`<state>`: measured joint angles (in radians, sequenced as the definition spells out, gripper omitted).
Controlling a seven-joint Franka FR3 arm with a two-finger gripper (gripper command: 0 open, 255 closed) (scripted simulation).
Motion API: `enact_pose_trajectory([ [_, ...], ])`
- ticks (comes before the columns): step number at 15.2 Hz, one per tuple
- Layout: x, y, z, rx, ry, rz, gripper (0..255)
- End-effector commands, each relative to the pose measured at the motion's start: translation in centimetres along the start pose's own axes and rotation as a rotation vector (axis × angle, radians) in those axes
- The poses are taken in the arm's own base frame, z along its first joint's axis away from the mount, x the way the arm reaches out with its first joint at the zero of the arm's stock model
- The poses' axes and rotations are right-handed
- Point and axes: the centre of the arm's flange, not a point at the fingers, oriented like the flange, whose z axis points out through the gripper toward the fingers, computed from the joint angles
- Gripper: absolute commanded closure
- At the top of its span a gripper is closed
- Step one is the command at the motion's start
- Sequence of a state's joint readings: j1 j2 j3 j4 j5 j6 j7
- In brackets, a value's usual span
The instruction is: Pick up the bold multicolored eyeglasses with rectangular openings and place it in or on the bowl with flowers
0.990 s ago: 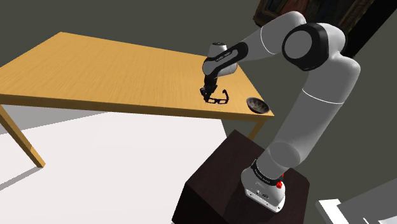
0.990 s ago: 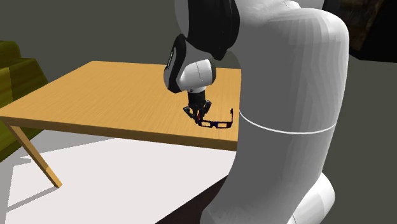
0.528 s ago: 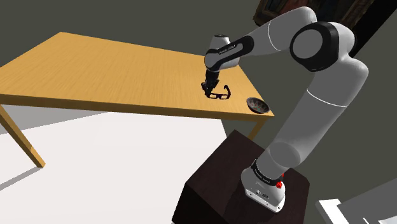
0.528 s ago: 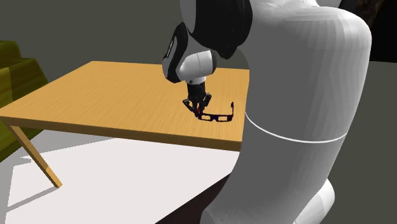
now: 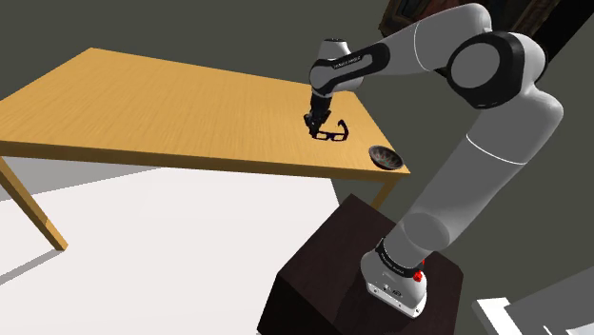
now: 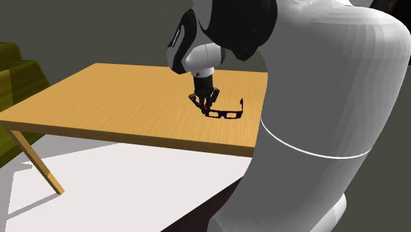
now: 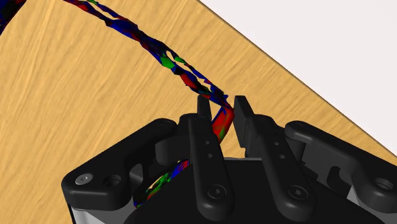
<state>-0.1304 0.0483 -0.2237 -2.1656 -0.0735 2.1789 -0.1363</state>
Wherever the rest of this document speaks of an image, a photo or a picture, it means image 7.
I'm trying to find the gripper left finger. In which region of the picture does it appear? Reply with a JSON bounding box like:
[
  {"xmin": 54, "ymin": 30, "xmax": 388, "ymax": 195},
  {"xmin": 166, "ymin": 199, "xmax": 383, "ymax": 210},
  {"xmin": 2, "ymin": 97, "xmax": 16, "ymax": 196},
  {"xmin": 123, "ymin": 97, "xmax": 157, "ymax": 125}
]
[{"xmin": 60, "ymin": 95, "xmax": 235, "ymax": 222}]

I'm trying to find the multicoloured thin twisted band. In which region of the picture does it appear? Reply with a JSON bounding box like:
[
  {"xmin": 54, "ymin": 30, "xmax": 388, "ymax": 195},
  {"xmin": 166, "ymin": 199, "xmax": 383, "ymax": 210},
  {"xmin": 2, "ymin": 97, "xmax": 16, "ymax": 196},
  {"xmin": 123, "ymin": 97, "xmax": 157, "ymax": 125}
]
[{"xmin": 0, "ymin": 0, "xmax": 236, "ymax": 208}]

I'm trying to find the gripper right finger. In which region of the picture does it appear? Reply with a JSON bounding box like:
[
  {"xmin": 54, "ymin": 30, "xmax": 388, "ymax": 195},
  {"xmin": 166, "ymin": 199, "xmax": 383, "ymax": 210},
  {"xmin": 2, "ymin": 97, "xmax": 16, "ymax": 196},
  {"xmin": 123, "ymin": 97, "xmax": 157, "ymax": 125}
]
[{"xmin": 233, "ymin": 95, "xmax": 397, "ymax": 223}]

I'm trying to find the light wooden table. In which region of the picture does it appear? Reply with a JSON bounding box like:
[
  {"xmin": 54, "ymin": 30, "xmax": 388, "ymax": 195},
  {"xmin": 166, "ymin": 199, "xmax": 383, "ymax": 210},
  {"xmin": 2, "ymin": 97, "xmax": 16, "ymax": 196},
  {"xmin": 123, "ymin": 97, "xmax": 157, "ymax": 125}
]
[{"xmin": 0, "ymin": 0, "xmax": 397, "ymax": 224}]

